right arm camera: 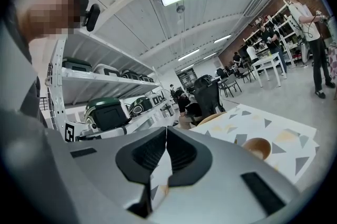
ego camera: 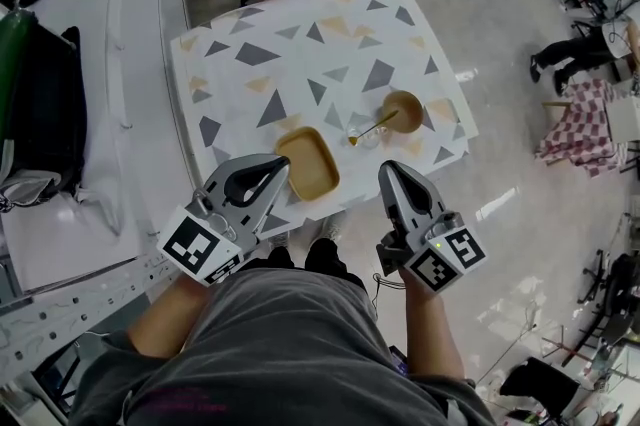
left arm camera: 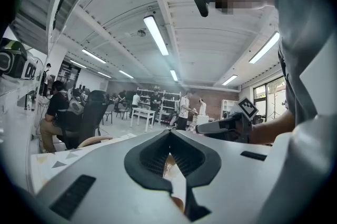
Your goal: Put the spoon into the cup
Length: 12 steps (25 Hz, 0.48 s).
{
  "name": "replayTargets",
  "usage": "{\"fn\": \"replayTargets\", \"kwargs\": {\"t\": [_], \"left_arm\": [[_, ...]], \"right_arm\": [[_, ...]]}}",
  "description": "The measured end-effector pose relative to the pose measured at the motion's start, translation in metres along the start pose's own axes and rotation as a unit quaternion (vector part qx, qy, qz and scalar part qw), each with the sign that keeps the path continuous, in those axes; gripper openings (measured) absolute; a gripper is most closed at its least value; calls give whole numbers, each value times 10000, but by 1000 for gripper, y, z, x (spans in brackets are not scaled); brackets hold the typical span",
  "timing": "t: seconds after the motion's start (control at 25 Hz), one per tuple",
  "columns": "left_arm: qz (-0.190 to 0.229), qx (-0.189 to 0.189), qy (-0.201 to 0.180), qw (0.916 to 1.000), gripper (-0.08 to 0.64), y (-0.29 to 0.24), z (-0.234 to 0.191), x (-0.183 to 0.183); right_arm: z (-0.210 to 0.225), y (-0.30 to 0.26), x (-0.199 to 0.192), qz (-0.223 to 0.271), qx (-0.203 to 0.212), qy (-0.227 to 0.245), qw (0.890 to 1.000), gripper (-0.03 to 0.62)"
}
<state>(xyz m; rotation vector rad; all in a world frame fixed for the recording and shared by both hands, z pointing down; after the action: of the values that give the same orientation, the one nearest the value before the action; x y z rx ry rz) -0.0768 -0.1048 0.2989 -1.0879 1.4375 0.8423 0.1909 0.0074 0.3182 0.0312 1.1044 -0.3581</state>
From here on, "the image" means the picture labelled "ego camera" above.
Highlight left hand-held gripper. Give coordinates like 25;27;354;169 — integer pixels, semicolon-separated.
156;153;291;288

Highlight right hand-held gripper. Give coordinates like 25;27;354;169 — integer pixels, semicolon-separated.
376;161;488;295

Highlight clear glass cup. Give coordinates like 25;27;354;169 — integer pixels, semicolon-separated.
345;121;389;150

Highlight small gold spoon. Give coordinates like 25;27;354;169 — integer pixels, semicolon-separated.
348;110;400;148

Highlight person's left forearm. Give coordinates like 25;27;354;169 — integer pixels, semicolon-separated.
127;271;216;360

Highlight person's right forearm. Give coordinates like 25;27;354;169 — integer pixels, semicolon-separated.
402;273;464;383

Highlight brown rectangular tray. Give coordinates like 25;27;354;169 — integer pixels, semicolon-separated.
274;126;341;203

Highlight brown round bowl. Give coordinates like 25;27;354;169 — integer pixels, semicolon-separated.
382;90;425;134

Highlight person's right shoe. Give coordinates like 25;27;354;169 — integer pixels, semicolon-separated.
321;217;345;243

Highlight white table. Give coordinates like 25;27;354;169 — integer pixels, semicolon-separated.
169;0;480;235

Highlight person's black trousers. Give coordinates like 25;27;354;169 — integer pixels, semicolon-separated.
244;237;369;295

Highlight triangle-patterned tablecloth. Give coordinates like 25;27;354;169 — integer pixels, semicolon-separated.
169;0;474;235

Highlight person's grey shirt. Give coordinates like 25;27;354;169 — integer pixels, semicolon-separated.
67;268;501;426

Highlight dark blue device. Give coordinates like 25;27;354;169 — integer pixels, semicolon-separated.
389;346;411;378

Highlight checkered cloth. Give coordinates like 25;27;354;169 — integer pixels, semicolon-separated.
534;78;631;178

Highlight black backpack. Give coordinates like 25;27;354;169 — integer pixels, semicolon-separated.
0;26;89;200

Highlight white box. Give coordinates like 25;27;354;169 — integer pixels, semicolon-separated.
604;96;640;143

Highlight black office chair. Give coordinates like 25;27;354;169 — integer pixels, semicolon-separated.
579;213;640;350

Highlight black floor bag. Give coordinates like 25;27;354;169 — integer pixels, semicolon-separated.
499;356;584;415

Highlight white metal shelf rack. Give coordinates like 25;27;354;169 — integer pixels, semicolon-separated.
0;0;201;415

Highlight dark green container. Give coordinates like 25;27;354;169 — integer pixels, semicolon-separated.
0;11;39;145

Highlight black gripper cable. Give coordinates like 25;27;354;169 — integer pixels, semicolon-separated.
369;271;409;315

